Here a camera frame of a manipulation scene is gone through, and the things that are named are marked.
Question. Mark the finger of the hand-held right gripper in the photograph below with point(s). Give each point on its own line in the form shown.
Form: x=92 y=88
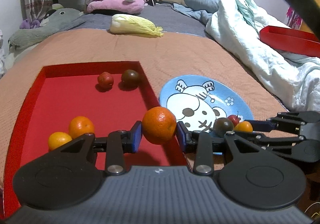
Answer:
x=260 y=125
x=275 y=136

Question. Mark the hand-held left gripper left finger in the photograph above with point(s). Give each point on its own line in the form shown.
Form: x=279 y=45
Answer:
x=136 y=138

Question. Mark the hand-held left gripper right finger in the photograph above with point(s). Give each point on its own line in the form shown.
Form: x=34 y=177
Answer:
x=181 y=138

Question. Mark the small orange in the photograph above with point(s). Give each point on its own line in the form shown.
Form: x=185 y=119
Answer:
x=243 y=127
x=58 y=140

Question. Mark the large orange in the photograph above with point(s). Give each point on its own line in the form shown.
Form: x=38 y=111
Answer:
x=157 y=124

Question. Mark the blue bear-print plate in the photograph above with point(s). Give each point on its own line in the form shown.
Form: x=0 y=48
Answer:
x=172 y=94

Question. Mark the red shallow tray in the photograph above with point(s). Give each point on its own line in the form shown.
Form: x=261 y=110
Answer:
x=65 y=101

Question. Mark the small red apple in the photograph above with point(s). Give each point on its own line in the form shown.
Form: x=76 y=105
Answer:
x=234 y=119

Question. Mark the dark green-brown tomato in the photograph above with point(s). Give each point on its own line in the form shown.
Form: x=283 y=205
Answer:
x=223 y=126
x=130 y=77

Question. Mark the red tomato in tray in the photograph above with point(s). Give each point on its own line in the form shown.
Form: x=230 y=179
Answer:
x=105 y=79

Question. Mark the peach quilted blanket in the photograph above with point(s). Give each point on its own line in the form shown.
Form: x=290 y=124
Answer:
x=187 y=54

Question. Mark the white duvet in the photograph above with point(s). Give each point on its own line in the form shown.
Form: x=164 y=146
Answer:
x=245 y=39

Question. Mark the red box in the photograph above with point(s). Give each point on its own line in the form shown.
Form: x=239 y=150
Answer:
x=287 y=39

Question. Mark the magenta patterned object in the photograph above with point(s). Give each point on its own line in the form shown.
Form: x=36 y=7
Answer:
x=293 y=17

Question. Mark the napa cabbage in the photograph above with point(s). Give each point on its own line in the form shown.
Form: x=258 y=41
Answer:
x=130 y=24

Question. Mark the grey bed sheet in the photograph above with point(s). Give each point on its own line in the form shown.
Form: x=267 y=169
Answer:
x=175 y=18

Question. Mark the teal cloth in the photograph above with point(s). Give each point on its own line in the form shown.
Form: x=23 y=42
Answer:
x=246 y=4

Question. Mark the blue pillow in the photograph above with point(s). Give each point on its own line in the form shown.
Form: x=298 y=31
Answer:
x=203 y=2

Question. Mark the grey plush toy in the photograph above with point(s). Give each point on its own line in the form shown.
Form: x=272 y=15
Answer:
x=60 y=20

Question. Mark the purple plush toy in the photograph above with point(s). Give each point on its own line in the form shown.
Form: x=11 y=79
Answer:
x=27 y=23

